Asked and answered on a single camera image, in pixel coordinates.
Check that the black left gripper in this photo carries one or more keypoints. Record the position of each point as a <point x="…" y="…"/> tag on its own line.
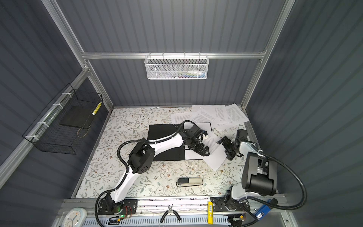
<point x="203" y="152"/>

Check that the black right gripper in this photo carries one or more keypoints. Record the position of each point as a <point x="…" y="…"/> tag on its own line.
<point x="230" y="155"/>

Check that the black file folder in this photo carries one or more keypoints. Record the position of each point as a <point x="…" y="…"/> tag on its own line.
<point x="167" y="141"/>

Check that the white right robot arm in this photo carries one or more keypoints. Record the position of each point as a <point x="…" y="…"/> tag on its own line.
<point x="259" y="177"/>

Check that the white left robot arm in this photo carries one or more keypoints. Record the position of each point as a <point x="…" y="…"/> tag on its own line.
<point x="141" y="157"/>

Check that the grey black stapler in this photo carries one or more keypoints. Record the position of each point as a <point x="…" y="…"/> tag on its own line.
<point x="189" y="181"/>

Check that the yellow utility knife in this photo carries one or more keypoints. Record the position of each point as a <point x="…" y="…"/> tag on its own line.
<point x="210" y="213"/>

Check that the pens in white basket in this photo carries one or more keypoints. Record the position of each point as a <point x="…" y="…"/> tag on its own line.
<point x="189" y="74"/>

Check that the yellow marker in basket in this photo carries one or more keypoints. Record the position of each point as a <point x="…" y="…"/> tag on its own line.
<point x="96" y="109"/>

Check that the black pad in basket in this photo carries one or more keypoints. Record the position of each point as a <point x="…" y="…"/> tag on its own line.
<point x="78" y="117"/>

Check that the blue tool handle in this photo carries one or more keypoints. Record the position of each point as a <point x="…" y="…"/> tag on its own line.
<point x="264" y="209"/>

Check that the white wire mesh basket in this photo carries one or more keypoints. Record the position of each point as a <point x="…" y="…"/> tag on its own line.
<point x="160" y="68"/>

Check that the black handled pliers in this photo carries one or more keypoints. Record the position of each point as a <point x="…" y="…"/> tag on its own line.
<point x="169" y="212"/>

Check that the black wire basket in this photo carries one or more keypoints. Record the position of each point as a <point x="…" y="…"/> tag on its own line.
<point x="64" y="126"/>

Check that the white wall clock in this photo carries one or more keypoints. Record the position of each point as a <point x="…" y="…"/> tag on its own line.
<point x="75" y="218"/>

